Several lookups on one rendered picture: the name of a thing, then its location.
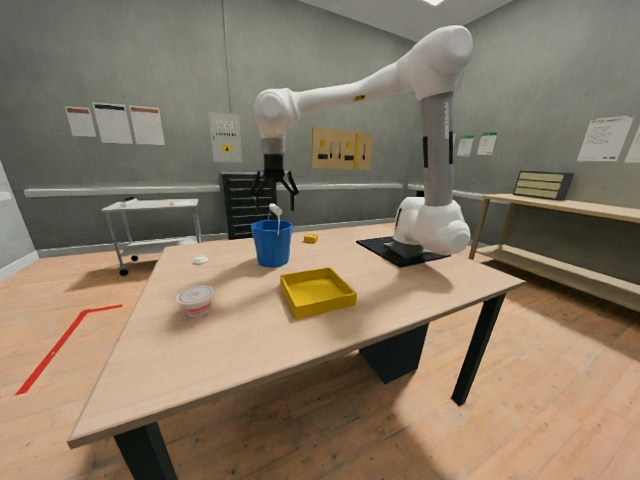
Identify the yellow shallow tray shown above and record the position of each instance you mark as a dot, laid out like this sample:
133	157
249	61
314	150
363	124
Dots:
316	291

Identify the blue pail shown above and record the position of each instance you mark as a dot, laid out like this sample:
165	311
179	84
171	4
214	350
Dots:
272	244

